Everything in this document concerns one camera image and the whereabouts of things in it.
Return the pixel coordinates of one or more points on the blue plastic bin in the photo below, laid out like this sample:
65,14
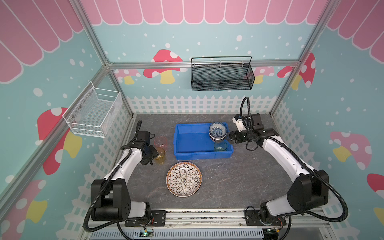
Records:
192,142

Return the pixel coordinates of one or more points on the green transparent plastic cup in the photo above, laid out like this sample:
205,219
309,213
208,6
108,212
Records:
220,146

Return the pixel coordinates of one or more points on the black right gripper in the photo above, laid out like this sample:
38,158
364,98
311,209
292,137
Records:
233,136

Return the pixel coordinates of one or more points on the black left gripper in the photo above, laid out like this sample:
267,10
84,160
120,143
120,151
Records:
154,152

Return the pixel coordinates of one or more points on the blue floral ceramic bowl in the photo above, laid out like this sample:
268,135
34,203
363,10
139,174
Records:
218,130

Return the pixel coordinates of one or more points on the red transparent plastic cup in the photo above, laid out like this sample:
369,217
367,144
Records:
161,142

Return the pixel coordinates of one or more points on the white wire wall basket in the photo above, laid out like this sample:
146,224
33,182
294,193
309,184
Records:
93,112

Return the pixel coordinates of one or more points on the black mesh wall basket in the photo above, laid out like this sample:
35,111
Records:
229,73

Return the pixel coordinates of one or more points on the brown floral pattern plate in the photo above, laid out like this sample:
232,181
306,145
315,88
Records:
184,179

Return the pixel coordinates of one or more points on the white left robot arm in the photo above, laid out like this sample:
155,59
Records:
110,199

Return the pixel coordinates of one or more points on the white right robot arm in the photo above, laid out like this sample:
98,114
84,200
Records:
310,187

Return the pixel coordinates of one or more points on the yellow transparent plastic cup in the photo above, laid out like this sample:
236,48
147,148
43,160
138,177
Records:
160,159

